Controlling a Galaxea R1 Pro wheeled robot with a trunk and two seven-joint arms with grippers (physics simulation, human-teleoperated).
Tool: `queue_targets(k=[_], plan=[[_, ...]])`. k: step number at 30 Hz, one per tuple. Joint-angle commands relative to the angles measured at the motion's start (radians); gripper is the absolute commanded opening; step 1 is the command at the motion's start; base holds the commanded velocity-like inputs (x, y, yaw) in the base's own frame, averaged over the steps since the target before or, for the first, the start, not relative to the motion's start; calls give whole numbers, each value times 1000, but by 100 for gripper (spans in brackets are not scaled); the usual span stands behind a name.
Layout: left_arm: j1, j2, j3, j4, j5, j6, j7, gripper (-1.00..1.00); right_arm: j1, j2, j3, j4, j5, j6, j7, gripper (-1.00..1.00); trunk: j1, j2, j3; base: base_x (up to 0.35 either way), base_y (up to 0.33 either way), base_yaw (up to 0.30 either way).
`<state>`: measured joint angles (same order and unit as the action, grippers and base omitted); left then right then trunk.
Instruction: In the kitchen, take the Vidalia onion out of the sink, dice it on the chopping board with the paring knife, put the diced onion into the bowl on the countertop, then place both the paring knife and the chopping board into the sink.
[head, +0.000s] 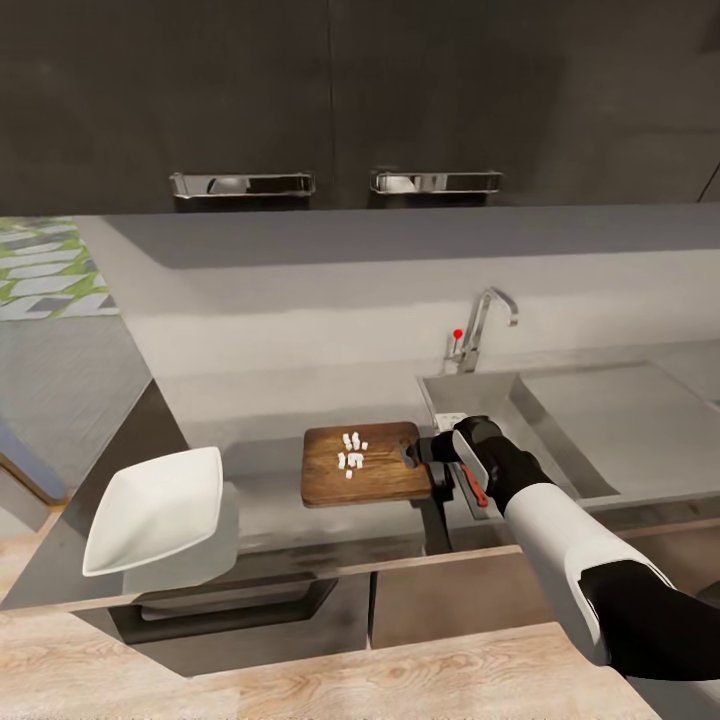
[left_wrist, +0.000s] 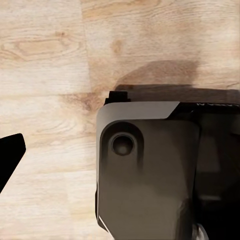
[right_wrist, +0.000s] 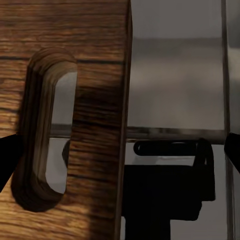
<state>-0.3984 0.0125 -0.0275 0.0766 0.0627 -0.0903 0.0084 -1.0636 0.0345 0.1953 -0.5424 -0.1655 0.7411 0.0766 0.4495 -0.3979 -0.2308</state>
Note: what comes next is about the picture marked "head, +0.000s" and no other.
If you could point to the drop in sink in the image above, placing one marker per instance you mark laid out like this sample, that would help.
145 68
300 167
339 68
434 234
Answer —
605 433

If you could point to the fixed window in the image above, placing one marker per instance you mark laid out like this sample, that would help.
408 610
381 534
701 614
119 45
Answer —
70 370

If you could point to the dishwasher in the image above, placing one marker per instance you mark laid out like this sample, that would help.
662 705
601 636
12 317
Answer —
244 628

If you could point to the parer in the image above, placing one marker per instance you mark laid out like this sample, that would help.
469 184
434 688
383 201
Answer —
475 487

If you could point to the cutting board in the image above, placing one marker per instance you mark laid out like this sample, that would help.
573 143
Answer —
381 474

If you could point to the bowl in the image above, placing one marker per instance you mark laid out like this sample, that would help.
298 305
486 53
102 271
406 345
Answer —
155 509

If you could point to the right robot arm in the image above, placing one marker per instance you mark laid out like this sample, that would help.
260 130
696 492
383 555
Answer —
616 607

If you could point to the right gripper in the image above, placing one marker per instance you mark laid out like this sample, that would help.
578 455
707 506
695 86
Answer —
430 449

